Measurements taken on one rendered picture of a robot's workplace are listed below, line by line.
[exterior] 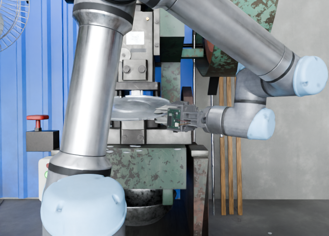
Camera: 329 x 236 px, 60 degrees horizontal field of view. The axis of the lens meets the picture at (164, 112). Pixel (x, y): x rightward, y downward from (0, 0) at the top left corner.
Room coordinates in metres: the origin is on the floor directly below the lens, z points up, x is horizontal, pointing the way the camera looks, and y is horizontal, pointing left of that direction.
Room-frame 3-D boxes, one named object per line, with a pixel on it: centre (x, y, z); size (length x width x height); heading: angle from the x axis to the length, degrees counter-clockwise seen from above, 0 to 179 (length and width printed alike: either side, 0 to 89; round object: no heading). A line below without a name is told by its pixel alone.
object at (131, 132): (1.06, 0.12, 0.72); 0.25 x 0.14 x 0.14; 0
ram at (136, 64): (1.20, 0.12, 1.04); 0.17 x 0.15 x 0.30; 0
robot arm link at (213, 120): (0.74, -0.14, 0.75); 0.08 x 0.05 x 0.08; 142
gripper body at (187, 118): (0.78, -0.07, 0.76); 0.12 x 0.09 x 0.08; 52
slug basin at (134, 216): (1.24, 0.12, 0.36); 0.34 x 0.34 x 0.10
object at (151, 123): (1.24, 0.12, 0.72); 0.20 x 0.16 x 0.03; 90
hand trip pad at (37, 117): (1.01, 0.45, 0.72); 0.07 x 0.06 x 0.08; 0
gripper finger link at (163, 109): (0.85, 0.01, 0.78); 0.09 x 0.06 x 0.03; 52
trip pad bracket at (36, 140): (1.01, 0.43, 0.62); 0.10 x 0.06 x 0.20; 90
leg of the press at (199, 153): (1.38, -0.15, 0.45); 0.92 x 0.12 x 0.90; 0
